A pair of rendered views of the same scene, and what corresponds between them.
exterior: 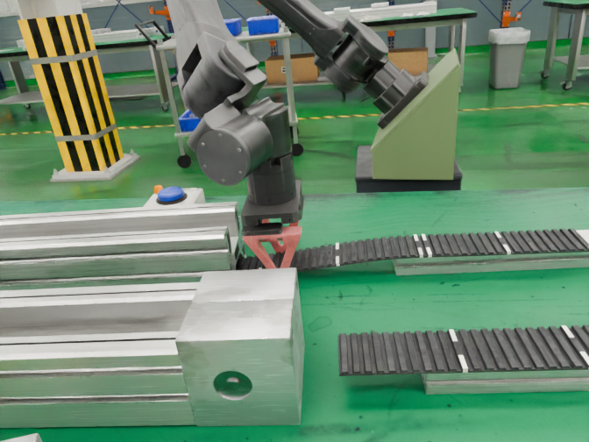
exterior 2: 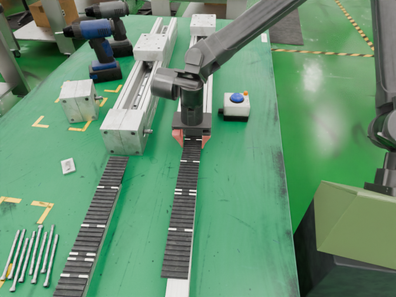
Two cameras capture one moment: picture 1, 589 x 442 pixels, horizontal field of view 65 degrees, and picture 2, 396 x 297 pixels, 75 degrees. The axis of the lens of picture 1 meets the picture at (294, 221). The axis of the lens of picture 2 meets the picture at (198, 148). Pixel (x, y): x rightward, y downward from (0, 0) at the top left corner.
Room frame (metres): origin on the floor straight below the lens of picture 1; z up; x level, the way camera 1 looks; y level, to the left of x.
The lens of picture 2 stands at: (0.51, -0.52, 1.31)
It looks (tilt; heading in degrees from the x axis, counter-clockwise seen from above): 44 degrees down; 87
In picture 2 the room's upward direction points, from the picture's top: straight up
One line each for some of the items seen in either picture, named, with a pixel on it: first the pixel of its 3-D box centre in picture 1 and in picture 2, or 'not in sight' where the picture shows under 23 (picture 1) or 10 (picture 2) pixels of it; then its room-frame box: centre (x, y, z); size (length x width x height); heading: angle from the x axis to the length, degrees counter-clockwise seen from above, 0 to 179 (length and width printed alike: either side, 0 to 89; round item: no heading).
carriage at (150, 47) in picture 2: not in sight; (152, 49); (0.38, 0.49, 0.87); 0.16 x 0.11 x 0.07; 84
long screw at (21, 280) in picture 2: not in sight; (27, 255); (0.17, -0.28, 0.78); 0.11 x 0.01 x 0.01; 99
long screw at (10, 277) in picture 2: not in sight; (17, 252); (0.15, -0.27, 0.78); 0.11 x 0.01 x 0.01; 100
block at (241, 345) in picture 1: (251, 334); (130, 132); (0.34, 0.05, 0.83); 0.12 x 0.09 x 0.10; 174
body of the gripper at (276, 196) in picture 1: (271, 181); (191, 113); (0.52, 0.02, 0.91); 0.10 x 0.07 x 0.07; 174
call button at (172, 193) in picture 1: (171, 196); (237, 98); (0.67, 0.18, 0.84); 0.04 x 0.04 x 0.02
